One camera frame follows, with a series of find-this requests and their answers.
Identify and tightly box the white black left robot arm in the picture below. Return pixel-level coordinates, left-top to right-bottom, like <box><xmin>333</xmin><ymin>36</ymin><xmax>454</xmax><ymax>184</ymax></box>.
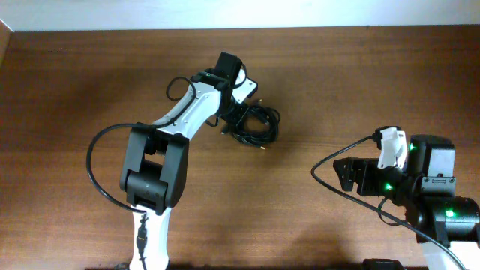
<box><xmin>120</xmin><ymin>52</ymin><xmax>257</xmax><ymax>269</ymax></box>

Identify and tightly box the thick black HDMI cable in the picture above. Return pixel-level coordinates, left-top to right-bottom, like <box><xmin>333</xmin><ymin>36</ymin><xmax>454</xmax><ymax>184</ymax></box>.
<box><xmin>219</xmin><ymin>99</ymin><xmax>281</xmax><ymax>151</ymax></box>

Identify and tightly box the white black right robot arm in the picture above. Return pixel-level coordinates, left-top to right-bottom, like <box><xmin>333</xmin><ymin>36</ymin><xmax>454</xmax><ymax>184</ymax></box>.
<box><xmin>333</xmin><ymin>134</ymin><xmax>479</xmax><ymax>269</ymax></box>

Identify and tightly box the wooden side panel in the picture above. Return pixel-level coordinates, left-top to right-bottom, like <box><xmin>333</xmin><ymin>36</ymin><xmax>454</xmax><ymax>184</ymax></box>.
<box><xmin>0</xmin><ymin>19</ymin><xmax>14</xmax><ymax>65</ymax></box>

